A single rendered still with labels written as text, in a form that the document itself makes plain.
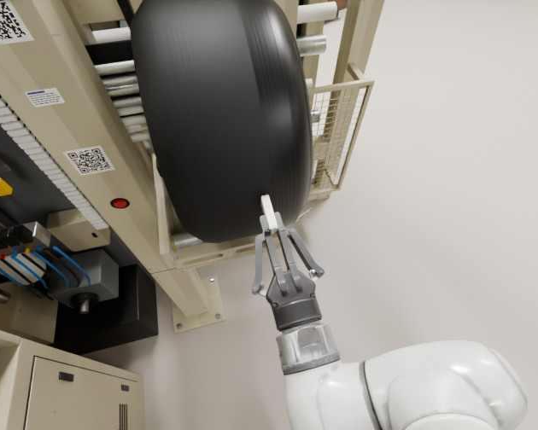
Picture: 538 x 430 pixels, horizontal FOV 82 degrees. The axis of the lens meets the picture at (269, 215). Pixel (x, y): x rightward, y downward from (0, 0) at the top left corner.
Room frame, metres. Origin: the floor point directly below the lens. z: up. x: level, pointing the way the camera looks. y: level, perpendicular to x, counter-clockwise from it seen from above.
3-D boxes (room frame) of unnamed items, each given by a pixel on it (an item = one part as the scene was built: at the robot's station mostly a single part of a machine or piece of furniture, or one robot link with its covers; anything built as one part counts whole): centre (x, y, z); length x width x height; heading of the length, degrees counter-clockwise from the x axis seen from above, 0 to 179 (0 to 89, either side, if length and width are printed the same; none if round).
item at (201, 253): (0.47, 0.13, 0.84); 0.36 x 0.09 x 0.06; 105
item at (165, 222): (0.56, 0.33, 0.90); 0.40 x 0.03 x 0.10; 15
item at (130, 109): (0.92, 0.47, 1.05); 0.20 x 0.15 x 0.30; 105
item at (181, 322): (0.53, 0.40, 0.01); 0.27 x 0.27 x 0.02; 15
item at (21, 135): (0.48, 0.48, 1.19); 0.05 x 0.04 x 0.48; 15
